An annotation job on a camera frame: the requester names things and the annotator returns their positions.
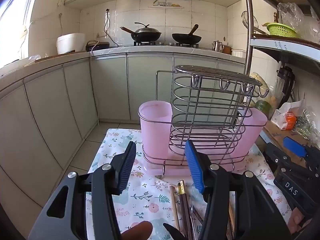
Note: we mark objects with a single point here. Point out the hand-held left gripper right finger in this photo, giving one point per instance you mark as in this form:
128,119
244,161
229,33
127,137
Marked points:
196,167

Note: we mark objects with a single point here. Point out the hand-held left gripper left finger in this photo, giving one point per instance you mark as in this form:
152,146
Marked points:
127,166

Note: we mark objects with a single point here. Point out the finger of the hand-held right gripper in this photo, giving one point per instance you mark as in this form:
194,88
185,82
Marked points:
295,146
276,156

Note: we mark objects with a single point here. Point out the pink plastic cup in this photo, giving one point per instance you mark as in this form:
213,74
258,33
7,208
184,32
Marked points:
155,127
252,130

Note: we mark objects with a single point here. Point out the light wooden chopstick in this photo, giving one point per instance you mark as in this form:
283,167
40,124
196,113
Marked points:
174,205

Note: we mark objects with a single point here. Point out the dark chopstick with gold tip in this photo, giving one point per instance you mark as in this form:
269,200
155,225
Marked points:
182,210
187,212

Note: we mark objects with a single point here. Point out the metal spoon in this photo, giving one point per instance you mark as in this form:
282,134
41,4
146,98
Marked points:
193,217

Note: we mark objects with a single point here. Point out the brown wooden chopstick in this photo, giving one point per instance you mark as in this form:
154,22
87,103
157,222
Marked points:
231,217

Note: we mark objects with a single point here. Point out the person's right hand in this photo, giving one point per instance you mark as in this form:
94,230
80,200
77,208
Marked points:
300,218

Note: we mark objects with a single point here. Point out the person's left hand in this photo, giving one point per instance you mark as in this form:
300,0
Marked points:
137,231

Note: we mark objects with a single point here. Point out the cardboard sheet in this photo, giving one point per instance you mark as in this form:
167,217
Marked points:
275,133

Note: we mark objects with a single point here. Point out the green herbs in plastic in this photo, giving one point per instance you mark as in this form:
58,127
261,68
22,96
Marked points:
308,125

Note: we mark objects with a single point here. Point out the white bag with orange label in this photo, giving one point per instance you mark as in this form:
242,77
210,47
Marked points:
287,120

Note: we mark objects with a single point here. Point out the floral tablecloth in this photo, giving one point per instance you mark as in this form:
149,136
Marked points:
150,197

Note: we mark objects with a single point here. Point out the black blender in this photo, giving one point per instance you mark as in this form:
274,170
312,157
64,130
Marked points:
285,80

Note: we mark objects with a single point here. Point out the lower kitchen cabinets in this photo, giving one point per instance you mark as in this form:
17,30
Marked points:
50,105

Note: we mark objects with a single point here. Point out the white container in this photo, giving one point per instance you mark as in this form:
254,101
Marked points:
238,53

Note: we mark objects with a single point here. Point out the metal shelf rack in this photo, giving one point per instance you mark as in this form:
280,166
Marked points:
248,42

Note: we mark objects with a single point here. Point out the green plastic basket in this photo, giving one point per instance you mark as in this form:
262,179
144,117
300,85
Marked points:
281,29

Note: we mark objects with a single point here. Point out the copper pot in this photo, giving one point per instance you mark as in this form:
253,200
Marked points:
226,49

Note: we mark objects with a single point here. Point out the metal kettle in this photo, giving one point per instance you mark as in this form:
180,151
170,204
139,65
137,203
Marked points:
217,46

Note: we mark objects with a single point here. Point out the dark countertop appliance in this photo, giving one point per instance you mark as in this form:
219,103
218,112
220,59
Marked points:
97,46

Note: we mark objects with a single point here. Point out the gas stove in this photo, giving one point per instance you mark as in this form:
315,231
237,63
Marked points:
165,44

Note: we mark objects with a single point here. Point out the black wok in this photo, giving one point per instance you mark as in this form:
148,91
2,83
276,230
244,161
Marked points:
186,38

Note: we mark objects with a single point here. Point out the clear plastic bag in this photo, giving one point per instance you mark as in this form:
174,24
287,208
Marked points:
290,12

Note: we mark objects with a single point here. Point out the wok with lid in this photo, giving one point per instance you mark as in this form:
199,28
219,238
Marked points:
146,33

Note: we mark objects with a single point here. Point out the white rice cooker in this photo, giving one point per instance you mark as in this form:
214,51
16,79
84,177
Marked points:
71,42

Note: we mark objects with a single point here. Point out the window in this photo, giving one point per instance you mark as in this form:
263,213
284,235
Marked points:
12,17

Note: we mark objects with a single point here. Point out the small wall shelf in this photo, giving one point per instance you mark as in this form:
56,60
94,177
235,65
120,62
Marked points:
165,5

